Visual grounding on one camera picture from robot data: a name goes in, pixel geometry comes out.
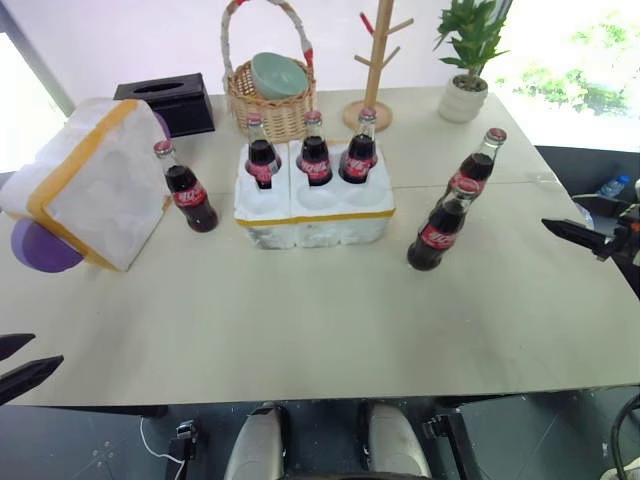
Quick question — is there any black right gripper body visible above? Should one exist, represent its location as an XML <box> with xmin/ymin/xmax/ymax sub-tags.
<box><xmin>597</xmin><ymin>215</ymin><xmax>640</xmax><ymax>266</ymax></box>

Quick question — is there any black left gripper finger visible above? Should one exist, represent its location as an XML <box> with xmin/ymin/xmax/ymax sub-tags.
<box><xmin>0</xmin><ymin>333</ymin><xmax>37</xmax><ymax>362</ymax></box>
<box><xmin>0</xmin><ymin>355</ymin><xmax>65</xmax><ymax>401</ymax></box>

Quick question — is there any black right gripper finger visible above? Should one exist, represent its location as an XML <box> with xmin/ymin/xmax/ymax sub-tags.
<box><xmin>541</xmin><ymin>217</ymin><xmax>615</xmax><ymax>261</ymax></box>
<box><xmin>571</xmin><ymin>194</ymin><xmax>627</xmax><ymax>218</ymax></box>

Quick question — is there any glass cola bottle, red label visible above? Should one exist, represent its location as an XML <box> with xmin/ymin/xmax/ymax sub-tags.
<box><xmin>152</xmin><ymin>139</ymin><xmax>220</xmax><ymax>234</ymax></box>
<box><xmin>406</xmin><ymin>177</ymin><xmax>481</xmax><ymax>273</ymax></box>
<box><xmin>338</xmin><ymin>107</ymin><xmax>380</xmax><ymax>185</ymax></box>
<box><xmin>438</xmin><ymin>127</ymin><xmax>508</xmax><ymax>211</ymax></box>
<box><xmin>244</xmin><ymin>113</ymin><xmax>283</xmax><ymax>191</ymax></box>
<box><xmin>295</xmin><ymin>110</ymin><xmax>334</xmax><ymax>188</ymax></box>

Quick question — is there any white foam bottle crate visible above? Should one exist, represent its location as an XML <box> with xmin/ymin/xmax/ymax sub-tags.
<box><xmin>232</xmin><ymin>138</ymin><xmax>398</xmax><ymax>250</ymax></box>

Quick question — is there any black tissue box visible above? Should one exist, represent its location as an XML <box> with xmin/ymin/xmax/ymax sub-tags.
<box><xmin>113</xmin><ymin>72</ymin><xmax>217</xmax><ymax>139</ymax></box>

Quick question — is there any clear plastic water bottle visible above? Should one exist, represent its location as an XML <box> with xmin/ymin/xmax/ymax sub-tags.
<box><xmin>594</xmin><ymin>174</ymin><xmax>631</xmax><ymax>198</ymax></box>

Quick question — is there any purple round bowl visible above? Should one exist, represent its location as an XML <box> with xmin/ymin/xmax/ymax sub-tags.
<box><xmin>10</xmin><ymin>218</ymin><xmax>84</xmax><ymax>275</ymax></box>

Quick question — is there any green potted plant, white pot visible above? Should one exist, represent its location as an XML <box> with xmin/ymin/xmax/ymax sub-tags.
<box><xmin>432</xmin><ymin>0</ymin><xmax>512</xmax><ymax>124</ymax></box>

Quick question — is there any grey rounded robot leg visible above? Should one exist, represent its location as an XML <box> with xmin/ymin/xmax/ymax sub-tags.
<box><xmin>356</xmin><ymin>401</ymin><xmax>434</xmax><ymax>480</ymax></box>
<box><xmin>222</xmin><ymin>401</ymin><xmax>292</xmax><ymax>480</ymax></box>

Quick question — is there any wooden mug tree stand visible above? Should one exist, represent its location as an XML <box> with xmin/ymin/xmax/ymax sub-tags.
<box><xmin>342</xmin><ymin>0</ymin><xmax>416</xmax><ymax>134</ymax></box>

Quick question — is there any pale green ceramic bowl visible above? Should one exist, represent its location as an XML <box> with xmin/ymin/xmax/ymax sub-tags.
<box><xmin>250</xmin><ymin>52</ymin><xmax>309</xmax><ymax>101</ymax></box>

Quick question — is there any thin white cable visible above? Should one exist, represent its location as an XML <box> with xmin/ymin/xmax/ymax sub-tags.
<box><xmin>139</xmin><ymin>416</ymin><xmax>185</xmax><ymax>480</ymax></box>

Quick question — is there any black table leg bracket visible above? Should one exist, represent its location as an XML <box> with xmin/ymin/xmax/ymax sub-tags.
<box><xmin>421</xmin><ymin>412</ymin><xmax>482</xmax><ymax>480</ymax></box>
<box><xmin>168</xmin><ymin>421</ymin><xmax>199</xmax><ymax>464</ymax></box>

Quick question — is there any black cable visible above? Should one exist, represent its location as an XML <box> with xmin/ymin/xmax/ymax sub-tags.
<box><xmin>606</xmin><ymin>393</ymin><xmax>640</xmax><ymax>480</ymax></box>

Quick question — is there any wicker basket with handle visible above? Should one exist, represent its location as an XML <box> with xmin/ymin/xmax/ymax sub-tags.
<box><xmin>221</xmin><ymin>0</ymin><xmax>318</xmax><ymax>145</ymax></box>

